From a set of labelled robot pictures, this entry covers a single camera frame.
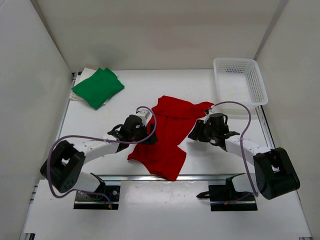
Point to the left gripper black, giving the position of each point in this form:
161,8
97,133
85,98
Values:
152,140

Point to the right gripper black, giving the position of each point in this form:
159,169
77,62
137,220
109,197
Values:
197,134

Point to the red t shirt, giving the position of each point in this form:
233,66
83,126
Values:
175,119

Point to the green t shirt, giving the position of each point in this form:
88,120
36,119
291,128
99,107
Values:
98,87

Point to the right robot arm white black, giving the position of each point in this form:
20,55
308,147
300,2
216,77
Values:
275,174

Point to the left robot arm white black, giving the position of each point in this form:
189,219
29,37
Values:
63,167

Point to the white plastic basket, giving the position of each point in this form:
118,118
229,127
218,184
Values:
239,80

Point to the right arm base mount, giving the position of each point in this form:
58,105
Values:
225,198

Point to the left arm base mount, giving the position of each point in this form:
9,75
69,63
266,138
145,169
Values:
108,201

